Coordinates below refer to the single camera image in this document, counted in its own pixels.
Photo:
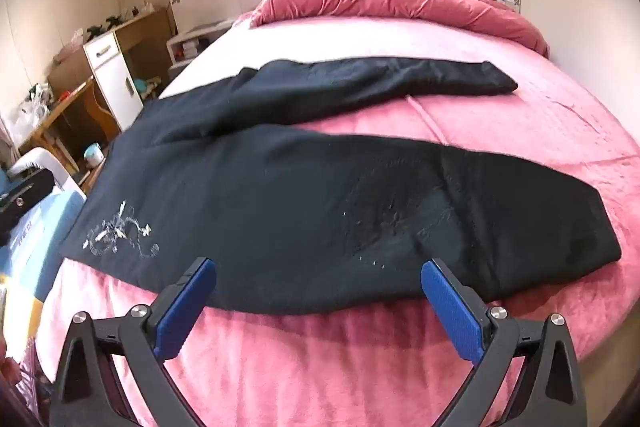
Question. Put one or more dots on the white chair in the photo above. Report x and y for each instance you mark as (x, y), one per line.
(35, 157)

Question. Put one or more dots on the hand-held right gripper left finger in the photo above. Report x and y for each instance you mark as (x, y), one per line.
(182, 312)

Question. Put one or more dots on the pink plastic bag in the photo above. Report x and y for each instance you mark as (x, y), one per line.
(67, 49)

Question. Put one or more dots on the pink velvet bed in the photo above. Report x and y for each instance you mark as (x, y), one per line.
(525, 127)

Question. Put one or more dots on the low wooden table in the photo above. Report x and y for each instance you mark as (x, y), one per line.
(45, 127)

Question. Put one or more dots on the light blue box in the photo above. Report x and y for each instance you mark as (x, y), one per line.
(47, 227)

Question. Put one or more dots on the black pants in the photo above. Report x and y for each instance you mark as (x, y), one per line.
(300, 207)

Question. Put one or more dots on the white cabinet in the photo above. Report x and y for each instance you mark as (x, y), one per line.
(112, 77)

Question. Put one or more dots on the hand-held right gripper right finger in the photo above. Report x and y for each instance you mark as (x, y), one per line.
(450, 312)

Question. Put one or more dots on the white grey nightstand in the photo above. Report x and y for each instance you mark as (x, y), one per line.
(192, 39)

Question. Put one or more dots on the black desk gadget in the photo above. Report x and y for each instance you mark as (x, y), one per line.
(95, 29)
(115, 19)

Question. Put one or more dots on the teal cup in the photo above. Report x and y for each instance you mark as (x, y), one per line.
(94, 155)

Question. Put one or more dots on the clear plastic bag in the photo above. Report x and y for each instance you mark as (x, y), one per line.
(27, 119)

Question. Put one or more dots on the brown wooden desk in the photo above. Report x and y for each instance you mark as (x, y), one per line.
(150, 32)

